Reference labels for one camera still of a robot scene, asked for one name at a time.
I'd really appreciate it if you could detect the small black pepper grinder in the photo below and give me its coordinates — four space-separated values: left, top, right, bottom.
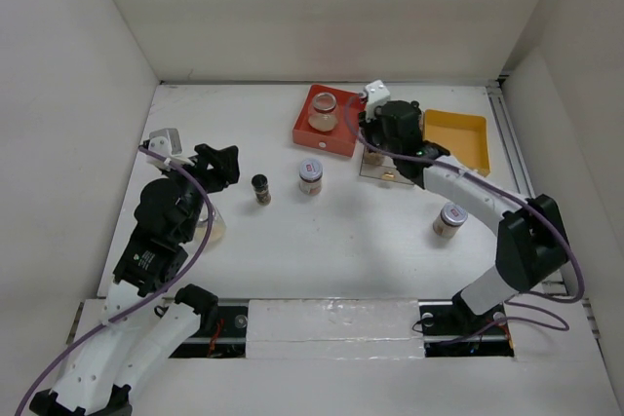
251 173 271 206

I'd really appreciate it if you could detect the red plastic bin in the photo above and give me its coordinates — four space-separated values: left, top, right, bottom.
292 84 364 158

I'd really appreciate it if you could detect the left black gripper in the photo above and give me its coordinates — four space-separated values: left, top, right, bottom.
162 142 238 240

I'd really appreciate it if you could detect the white foam block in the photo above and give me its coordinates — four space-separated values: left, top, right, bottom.
246 299 424 360

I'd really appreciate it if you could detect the yellow plastic bin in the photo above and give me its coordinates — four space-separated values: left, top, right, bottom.
423 109 490 176

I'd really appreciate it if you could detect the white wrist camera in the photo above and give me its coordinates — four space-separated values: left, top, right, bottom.
360 80 391 120
147 128 182 158

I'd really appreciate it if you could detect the grey lid spice jar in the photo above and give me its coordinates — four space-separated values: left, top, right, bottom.
432 202 468 239
299 158 323 196

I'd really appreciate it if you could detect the glass jar under left arm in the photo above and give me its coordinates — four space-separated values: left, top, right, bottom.
194 206 226 245

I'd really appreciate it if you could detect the pink lid spice bottle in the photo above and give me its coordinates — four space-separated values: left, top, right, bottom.
363 149 385 166

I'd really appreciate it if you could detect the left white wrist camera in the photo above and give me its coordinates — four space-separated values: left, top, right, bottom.
147 128 182 158

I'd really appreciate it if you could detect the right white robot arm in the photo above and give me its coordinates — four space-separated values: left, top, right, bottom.
358 100 573 334

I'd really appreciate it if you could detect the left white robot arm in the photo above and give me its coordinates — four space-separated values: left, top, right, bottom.
19 139 240 415

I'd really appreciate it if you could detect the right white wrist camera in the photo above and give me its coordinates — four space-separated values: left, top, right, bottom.
360 80 391 120

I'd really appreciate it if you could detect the glass jar steel rim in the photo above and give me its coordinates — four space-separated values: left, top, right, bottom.
307 92 338 133

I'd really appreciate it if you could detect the clear plastic bin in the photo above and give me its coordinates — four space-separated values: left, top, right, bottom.
359 148 413 186

